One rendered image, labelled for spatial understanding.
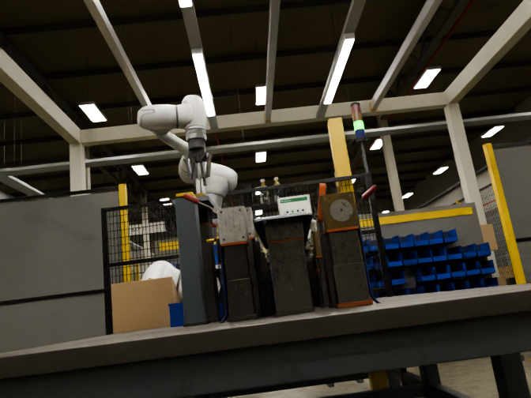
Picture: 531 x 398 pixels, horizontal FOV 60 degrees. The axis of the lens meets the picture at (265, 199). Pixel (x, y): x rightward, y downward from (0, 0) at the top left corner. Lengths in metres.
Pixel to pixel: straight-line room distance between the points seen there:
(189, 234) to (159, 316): 0.69
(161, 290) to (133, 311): 0.16
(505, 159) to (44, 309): 4.45
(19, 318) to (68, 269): 0.57
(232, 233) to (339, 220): 0.34
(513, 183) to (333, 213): 3.58
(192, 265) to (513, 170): 3.87
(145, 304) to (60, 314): 2.29
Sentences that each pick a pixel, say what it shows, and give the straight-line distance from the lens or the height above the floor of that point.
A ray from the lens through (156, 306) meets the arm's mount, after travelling 2.22.
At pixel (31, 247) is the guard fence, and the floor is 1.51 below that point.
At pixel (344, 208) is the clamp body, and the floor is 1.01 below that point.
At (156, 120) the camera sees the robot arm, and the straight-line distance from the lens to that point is 2.01.
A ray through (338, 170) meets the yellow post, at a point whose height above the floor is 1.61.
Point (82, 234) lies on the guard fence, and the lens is 4.47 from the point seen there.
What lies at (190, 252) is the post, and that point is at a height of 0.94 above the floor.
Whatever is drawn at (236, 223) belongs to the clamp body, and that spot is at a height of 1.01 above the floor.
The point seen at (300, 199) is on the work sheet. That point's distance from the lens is 3.17.
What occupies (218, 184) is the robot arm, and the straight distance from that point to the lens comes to 2.48.
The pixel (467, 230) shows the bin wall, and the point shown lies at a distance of 4.95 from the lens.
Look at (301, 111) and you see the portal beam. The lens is 6.75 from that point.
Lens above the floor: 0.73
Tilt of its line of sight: 13 degrees up
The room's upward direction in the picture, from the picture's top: 7 degrees counter-clockwise
